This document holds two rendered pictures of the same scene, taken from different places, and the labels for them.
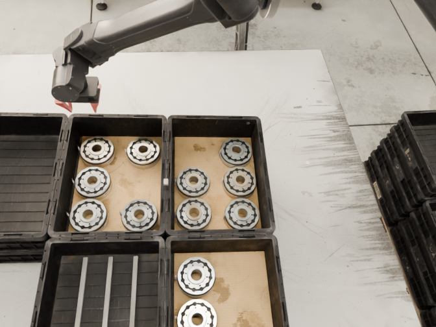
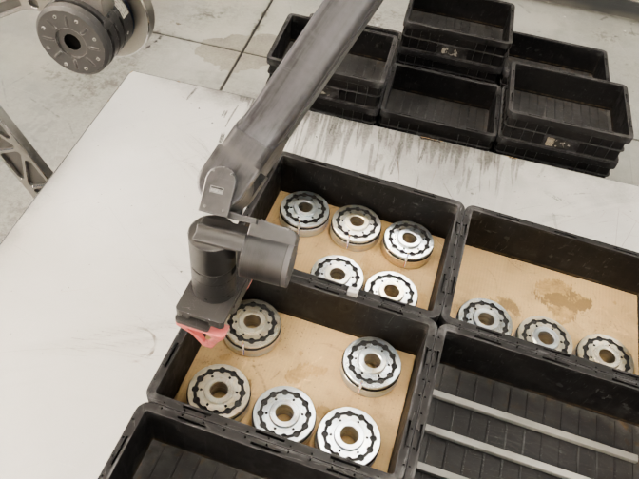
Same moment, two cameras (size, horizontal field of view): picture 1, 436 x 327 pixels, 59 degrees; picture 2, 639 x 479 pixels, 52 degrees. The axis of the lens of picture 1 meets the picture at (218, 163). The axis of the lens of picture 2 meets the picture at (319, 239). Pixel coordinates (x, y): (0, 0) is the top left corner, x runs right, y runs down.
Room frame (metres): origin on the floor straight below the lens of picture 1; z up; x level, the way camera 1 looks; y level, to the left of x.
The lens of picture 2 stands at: (0.30, 0.78, 1.84)
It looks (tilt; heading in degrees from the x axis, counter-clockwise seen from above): 49 degrees down; 293
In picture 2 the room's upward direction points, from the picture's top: 8 degrees clockwise
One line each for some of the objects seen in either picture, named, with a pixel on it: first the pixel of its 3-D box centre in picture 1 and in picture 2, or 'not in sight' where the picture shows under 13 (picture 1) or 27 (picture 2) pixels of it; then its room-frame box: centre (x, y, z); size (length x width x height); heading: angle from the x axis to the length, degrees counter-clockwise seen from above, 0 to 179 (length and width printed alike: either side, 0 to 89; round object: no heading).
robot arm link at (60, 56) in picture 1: (68, 63); (218, 247); (0.60, 0.38, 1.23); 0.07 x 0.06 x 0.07; 16
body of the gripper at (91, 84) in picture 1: (74, 80); (214, 277); (0.60, 0.38, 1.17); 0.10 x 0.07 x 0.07; 102
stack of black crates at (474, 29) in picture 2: not in sight; (446, 63); (0.82, -1.49, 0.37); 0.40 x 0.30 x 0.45; 16
